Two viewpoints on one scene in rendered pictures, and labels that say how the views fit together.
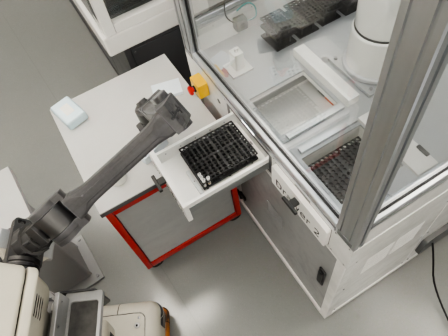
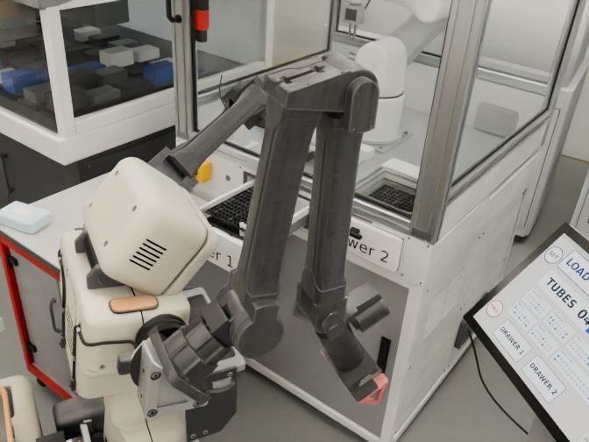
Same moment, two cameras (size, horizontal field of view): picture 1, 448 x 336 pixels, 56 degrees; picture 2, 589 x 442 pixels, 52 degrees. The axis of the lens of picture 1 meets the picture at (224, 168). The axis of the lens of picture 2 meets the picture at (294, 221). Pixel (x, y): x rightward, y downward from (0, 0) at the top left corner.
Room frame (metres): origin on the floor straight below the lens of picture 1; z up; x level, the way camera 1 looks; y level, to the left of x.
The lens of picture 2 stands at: (-0.58, 0.80, 1.86)
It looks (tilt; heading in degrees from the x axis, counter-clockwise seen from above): 31 degrees down; 326
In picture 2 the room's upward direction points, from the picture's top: 4 degrees clockwise
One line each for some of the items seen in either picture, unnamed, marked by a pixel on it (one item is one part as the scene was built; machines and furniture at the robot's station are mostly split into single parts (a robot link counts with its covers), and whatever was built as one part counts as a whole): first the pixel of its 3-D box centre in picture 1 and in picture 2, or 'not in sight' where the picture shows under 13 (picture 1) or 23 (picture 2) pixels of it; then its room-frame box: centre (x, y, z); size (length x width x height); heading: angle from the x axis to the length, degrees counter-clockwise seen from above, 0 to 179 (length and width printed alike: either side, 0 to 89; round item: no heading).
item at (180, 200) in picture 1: (169, 183); (205, 241); (0.77, 0.20, 0.87); 0.29 x 0.02 x 0.11; 21
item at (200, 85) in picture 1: (199, 86); (198, 169); (1.19, 0.03, 0.88); 0.07 x 0.05 x 0.07; 21
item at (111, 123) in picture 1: (157, 171); (130, 309); (1.16, 0.33, 0.38); 0.62 x 0.58 x 0.76; 21
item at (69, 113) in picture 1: (69, 113); (24, 217); (1.28, 0.60, 0.78); 0.15 x 0.10 x 0.04; 35
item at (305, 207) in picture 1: (299, 203); (356, 237); (0.59, -0.21, 0.87); 0.29 x 0.02 x 0.11; 21
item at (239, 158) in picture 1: (219, 156); (251, 216); (0.84, 0.01, 0.87); 0.22 x 0.18 x 0.06; 111
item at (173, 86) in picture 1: (167, 89); not in sight; (1.31, 0.17, 0.77); 0.13 x 0.09 x 0.02; 96
